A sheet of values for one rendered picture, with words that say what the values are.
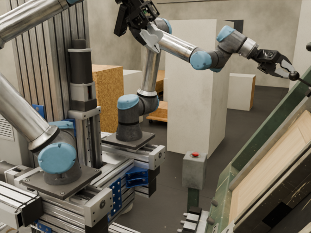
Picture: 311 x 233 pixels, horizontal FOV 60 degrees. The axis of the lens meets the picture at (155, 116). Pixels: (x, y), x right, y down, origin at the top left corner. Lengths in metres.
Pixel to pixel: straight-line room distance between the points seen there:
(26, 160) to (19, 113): 0.66
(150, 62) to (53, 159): 0.77
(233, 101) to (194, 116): 2.71
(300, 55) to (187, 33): 1.98
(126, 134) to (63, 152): 0.59
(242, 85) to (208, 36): 2.86
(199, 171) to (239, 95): 4.65
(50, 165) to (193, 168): 0.84
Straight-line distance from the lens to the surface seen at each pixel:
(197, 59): 1.11
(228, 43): 1.21
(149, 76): 1.48
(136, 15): 0.88
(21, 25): 1.03
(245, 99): 6.09
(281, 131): 1.23
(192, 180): 1.57
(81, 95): 1.28
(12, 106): 0.92
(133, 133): 1.47
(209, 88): 3.39
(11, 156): 1.59
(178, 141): 3.74
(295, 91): 1.44
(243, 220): 0.88
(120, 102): 1.44
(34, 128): 0.93
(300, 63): 4.72
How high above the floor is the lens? 1.60
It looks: 17 degrees down
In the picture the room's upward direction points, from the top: straight up
